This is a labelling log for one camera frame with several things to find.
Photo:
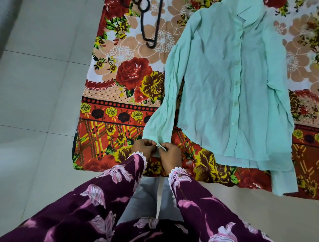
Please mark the person's right hand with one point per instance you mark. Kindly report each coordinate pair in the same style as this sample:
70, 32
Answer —
170, 155

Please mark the person's left hand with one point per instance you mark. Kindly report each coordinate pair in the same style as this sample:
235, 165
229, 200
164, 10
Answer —
143, 148

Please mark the mint green shirt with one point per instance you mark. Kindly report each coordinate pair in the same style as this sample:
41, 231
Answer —
224, 87

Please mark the black hanger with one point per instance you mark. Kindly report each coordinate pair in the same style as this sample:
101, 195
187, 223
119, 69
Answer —
157, 25

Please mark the person's right forearm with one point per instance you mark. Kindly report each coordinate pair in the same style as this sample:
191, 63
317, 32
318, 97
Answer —
211, 214

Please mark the person's left forearm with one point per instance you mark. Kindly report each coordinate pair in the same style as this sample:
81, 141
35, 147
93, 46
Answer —
99, 194

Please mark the person's right leg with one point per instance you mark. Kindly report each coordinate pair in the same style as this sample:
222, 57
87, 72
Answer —
167, 202

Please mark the person's leg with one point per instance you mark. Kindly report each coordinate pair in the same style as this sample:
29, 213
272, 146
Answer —
144, 199
167, 202

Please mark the person's left leg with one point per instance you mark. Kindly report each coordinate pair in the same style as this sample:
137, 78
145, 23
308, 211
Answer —
144, 199

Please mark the person's purple floral dress torso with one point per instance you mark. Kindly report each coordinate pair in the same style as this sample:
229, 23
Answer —
154, 231

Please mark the floral red and yellow bedsheet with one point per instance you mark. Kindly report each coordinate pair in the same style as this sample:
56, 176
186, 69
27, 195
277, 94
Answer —
119, 99

